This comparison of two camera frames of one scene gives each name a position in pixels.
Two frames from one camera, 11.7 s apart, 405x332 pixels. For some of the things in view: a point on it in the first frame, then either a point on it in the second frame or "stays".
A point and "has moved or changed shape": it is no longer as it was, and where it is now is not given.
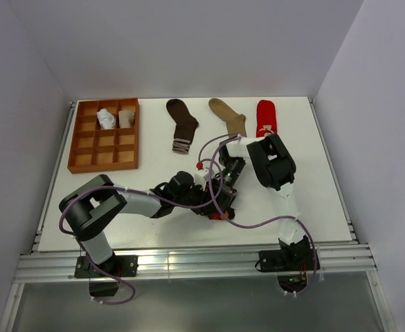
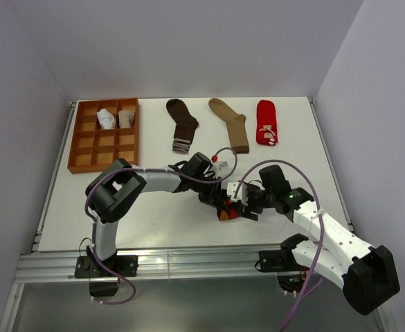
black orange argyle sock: x=229 y=214 has moved or changed shape
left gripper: x=204 y=195 to x=213 y=196
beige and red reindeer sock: x=127 y=118 stays
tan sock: x=235 y=122 stays
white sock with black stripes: x=106 y=120 stays
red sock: x=266 y=118 stays
